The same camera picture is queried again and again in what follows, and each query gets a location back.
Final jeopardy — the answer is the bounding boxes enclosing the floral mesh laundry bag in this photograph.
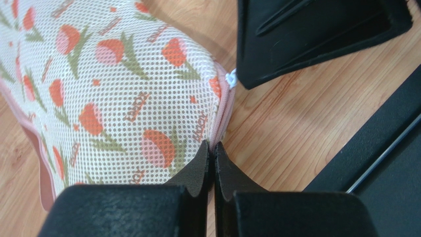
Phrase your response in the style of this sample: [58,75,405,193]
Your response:
[0,0,237,211]

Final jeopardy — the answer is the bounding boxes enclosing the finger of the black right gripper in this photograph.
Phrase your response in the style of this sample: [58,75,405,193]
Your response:
[236,0,413,89]

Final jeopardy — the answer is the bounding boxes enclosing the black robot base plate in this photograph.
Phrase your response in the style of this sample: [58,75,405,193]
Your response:
[305,68,421,237]

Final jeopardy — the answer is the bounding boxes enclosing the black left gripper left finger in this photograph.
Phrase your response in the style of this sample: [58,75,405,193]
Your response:
[39,141,211,237]

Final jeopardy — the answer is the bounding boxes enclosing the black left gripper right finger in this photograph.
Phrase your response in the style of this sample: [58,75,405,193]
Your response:
[213,143,377,237]

